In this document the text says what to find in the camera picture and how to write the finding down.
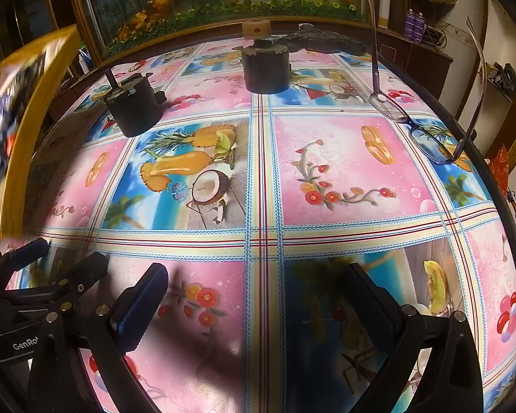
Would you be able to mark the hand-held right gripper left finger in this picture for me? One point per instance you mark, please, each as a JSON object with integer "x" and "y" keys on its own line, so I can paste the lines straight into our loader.
{"x": 142, "y": 305}

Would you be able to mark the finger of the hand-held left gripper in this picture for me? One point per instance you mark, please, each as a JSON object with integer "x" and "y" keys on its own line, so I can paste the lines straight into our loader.
{"x": 86, "y": 272}
{"x": 26, "y": 254}

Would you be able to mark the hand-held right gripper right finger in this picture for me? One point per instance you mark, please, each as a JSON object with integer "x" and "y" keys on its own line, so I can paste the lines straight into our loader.
{"x": 370, "y": 305}

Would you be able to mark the yellow cardboard box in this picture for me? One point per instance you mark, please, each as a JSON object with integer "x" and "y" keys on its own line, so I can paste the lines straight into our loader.
{"x": 23, "y": 155}

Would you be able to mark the printed fruit tablecloth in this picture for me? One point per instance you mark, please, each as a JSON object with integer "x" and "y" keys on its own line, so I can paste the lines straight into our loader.
{"x": 327, "y": 159}

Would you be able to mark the black cylinder with rod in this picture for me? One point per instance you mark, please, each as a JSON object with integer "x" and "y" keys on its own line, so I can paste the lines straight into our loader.
{"x": 135, "y": 107}

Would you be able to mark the red patterned bag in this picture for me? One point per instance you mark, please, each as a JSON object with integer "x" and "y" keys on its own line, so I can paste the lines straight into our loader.
{"x": 499, "y": 165}

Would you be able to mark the clear-armed eyeglasses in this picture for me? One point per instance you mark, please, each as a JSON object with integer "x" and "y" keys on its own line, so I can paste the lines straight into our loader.
{"x": 385, "y": 104}

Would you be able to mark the wooden sideboard cabinet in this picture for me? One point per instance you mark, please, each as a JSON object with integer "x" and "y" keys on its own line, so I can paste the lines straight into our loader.
{"x": 421, "y": 64}

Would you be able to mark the black cylinder with ornate rim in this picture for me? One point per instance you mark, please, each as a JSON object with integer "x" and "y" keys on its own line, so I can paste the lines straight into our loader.
{"x": 266, "y": 71}

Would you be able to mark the dark ornate metal object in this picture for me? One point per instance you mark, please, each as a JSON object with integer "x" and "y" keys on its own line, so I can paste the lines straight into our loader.
{"x": 327, "y": 43}

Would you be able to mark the purple bottle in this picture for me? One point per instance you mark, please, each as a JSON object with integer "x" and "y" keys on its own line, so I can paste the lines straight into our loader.
{"x": 420, "y": 26}
{"x": 410, "y": 23}

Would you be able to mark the glass flower display case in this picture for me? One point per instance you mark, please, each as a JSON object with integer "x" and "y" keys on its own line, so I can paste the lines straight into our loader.
{"x": 198, "y": 0}

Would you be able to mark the round wooden cap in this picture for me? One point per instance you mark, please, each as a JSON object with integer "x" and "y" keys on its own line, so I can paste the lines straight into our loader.
{"x": 256, "y": 30}

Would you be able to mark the brown woven basket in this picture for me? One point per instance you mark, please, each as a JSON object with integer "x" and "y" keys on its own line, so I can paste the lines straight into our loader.
{"x": 432, "y": 0}

